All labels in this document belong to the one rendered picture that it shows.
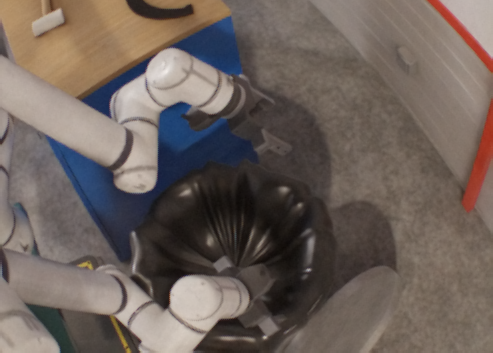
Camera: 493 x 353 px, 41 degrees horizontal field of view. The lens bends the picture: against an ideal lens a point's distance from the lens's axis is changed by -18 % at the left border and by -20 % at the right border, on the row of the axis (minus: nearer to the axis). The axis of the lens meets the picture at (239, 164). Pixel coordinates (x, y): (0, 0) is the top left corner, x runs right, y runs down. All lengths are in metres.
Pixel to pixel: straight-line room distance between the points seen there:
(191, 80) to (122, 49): 0.46
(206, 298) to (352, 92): 1.70
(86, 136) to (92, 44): 0.60
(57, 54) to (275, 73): 1.20
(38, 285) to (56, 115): 0.37
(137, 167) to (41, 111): 0.27
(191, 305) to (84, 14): 1.00
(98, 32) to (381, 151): 1.23
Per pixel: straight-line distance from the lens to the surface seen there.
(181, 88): 1.49
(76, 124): 1.38
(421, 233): 2.64
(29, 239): 1.86
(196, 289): 1.32
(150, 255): 1.94
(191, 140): 2.29
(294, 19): 3.12
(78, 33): 2.01
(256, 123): 1.59
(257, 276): 1.46
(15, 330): 0.86
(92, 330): 2.28
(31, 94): 1.32
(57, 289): 1.18
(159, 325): 1.38
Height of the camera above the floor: 2.42
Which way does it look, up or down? 61 degrees down
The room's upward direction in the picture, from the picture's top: 13 degrees counter-clockwise
